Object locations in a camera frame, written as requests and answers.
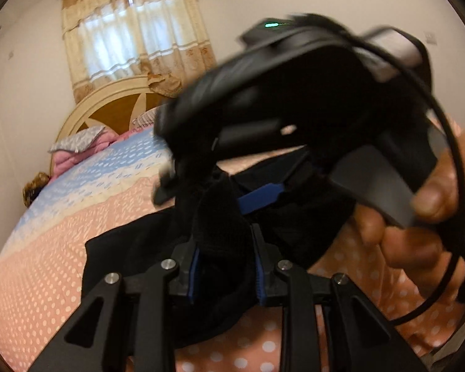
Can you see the person's right hand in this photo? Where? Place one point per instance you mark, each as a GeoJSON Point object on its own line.
{"type": "Point", "coordinates": [422, 236]}

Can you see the beige floral window curtain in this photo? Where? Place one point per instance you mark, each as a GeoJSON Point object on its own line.
{"type": "Point", "coordinates": [131, 31]}

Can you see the brown patterned bag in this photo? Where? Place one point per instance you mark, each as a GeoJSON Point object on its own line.
{"type": "Point", "coordinates": [35, 190]}

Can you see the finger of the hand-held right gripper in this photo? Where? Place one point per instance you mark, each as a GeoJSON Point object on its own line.
{"type": "Point", "coordinates": [261, 197]}
{"type": "Point", "coordinates": [170, 186]}

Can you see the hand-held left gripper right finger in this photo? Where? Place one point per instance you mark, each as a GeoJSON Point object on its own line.
{"type": "Point", "coordinates": [260, 283]}

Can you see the striped pillow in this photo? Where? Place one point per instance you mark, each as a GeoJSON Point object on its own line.
{"type": "Point", "coordinates": [145, 118]}

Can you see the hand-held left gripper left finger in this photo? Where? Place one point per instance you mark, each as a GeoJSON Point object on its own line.
{"type": "Point", "coordinates": [194, 279]}

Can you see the black pants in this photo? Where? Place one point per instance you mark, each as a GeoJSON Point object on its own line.
{"type": "Point", "coordinates": [217, 279]}

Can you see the cream and brown headboard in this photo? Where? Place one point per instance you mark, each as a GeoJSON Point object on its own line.
{"type": "Point", "coordinates": [112, 104]}

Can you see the grey patterned pillow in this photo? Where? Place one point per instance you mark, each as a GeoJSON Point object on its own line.
{"type": "Point", "coordinates": [77, 139]}

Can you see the pink folded blanket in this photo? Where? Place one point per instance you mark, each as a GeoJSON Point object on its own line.
{"type": "Point", "coordinates": [81, 155]}

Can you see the white wall outlet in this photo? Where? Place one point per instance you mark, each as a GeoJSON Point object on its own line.
{"type": "Point", "coordinates": [431, 38]}

